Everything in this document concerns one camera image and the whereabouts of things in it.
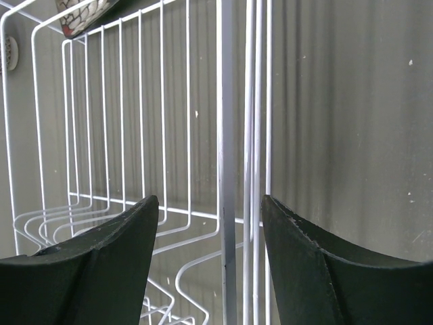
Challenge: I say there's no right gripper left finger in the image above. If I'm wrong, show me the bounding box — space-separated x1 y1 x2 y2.
1 196 159 324

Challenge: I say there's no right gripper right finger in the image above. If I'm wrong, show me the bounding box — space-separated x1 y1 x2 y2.
261 195 432 324

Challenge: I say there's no brown patterned small bowl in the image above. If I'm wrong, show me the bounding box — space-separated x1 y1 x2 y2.
5 35 19 71

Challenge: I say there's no black floral rectangular tray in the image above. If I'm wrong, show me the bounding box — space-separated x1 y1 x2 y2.
59 0 118 39

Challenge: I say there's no white wire dish rack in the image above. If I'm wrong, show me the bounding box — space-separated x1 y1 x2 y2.
1 1 279 324

